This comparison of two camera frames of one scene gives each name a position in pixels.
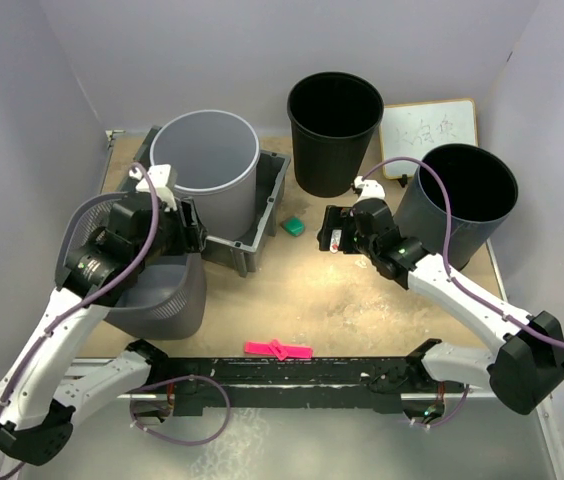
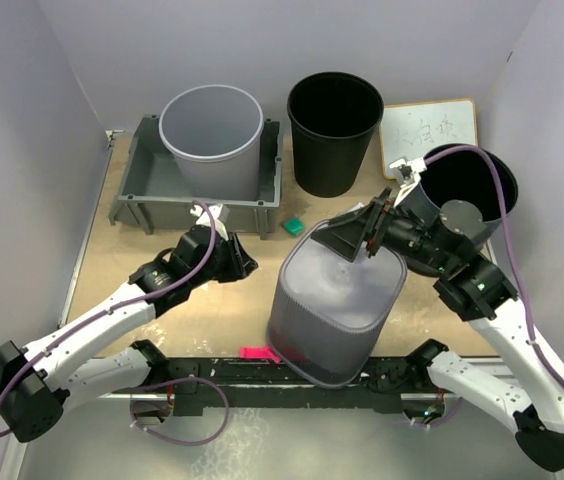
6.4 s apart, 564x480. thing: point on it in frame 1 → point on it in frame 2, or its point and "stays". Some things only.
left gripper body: [171, 235] → [219, 270]
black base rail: [217, 383] stays
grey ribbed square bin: [168, 296] → [329, 311]
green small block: [294, 226] stays
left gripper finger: [192, 224] → [242, 264]
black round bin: [332, 116] stays
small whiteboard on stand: [413, 129] stays
